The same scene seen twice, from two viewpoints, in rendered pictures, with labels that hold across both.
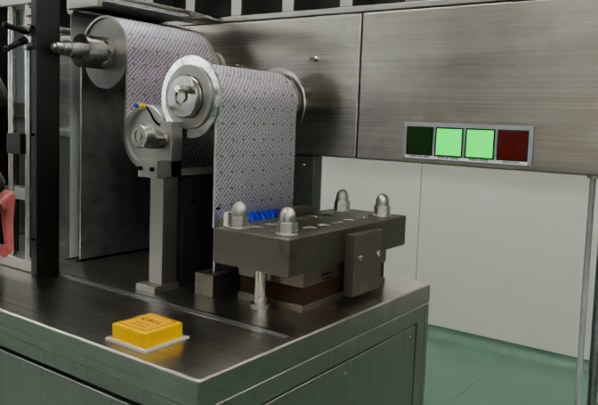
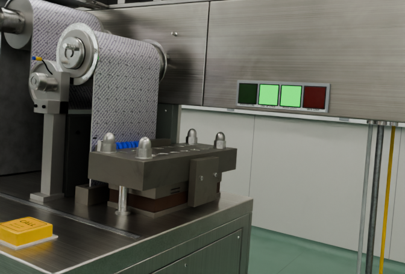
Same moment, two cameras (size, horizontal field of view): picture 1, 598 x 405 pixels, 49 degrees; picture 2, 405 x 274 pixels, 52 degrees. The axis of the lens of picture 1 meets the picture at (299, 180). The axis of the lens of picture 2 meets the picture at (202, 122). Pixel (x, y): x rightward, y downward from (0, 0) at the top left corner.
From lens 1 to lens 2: 0.19 m
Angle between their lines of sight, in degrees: 4
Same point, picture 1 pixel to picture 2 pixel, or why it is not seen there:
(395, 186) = (237, 135)
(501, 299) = (304, 211)
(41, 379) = not seen: outside the picture
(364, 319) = (202, 224)
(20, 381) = not seen: outside the picture
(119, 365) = not seen: outside the picture
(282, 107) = (148, 66)
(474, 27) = (288, 11)
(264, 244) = (125, 164)
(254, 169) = (125, 110)
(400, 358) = (230, 253)
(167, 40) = (66, 15)
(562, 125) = (351, 83)
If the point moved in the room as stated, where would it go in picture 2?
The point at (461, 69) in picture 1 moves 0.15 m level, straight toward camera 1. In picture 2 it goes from (278, 42) to (278, 32)
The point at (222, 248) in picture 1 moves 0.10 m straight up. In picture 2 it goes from (94, 168) to (97, 122)
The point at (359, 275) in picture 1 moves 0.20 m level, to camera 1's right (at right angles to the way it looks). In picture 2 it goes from (199, 190) to (282, 195)
